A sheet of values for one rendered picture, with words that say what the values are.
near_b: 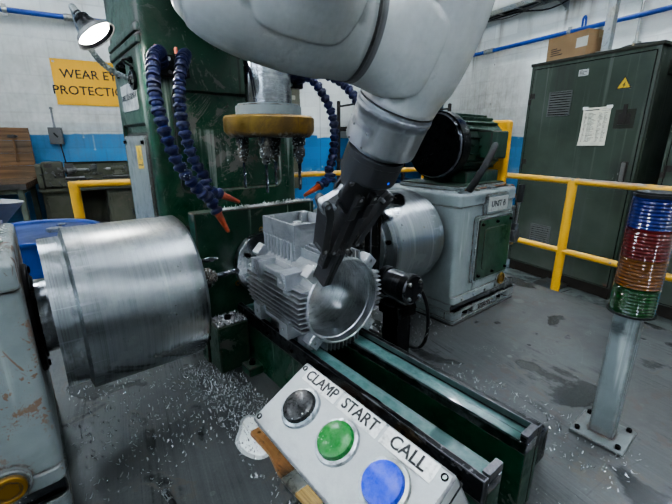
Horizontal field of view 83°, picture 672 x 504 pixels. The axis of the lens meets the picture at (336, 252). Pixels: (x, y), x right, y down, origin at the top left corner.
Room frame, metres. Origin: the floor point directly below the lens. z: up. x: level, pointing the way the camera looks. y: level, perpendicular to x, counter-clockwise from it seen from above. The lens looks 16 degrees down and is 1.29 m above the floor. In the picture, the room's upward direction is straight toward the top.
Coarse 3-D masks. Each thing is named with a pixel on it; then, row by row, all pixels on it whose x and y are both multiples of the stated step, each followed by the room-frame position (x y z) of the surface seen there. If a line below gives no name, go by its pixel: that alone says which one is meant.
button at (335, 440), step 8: (328, 424) 0.25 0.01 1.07; (336, 424) 0.25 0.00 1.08; (344, 424) 0.24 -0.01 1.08; (320, 432) 0.25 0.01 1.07; (328, 432) 0.24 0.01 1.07; (336, 432) 0.24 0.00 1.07; (344, 432) 0.24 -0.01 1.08; (352, 432) 0.24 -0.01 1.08; (320, 440) 0.24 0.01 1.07; (328, 440) 0.24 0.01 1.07; (336, 440) 0.23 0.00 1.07; (344, 440) 0.23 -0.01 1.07; (352, 440) 0.23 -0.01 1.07; (320, 448) 0.23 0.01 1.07; (328, 448) 0.23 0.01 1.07; (336, 448) 0.23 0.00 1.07; (344, 448) 0.23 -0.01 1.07; (328, 456) 0.23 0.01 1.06; (336, 456) 0.22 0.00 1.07; (344, 456) 0.23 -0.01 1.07
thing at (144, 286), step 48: (48, 240) 0.52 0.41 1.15; (96, 240) 0.52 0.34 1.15; (144, 240) 0.55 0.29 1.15; (192, 240) 0.58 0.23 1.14; (48, 288) 0.45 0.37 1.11; (96, 288) 0.47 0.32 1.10; (144, 288) 0.50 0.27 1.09; (192, 288) 0.54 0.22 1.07; (48, 336) 0.47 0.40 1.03; (96, 336) 0.45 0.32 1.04; (144, 336) 0.49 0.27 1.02; (192, 336) 0.53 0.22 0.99; (96, 384) 0.47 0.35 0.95
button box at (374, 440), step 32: (288, 384) 0.31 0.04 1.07; (320, 384) 0.29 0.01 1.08; (256, 416) 0.29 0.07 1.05; (320, 416) 0.27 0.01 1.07; (352, 416) 0.25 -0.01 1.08; (288, 448) 0.25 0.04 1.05; (352, 448) 0.23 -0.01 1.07; (384, 448) 0.22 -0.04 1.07; (416, 448) 0.22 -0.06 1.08; (320, 480) 0.22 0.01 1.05; (352, 480) 0.21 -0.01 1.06; (416, 480) 0.20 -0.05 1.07; (448, 480) 0.19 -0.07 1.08
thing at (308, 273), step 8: (256, 248) 0.73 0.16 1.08; (264, 248) 0.73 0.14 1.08; (360, 256) 0.67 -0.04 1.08; (368, 256) 0.66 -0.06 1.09; (368, 264) 0.66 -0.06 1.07; (304, 272) 0.59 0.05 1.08; (312, 272) 0.58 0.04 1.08; (312, 280) 0.58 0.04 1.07; (368, 320) 0.66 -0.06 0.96; (368, 328) 0.66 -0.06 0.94; (304, 336) 0.59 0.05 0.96; (312, 336) 0.58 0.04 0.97; (312, 344) 0.58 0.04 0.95; (320, 344) 0.59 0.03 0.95
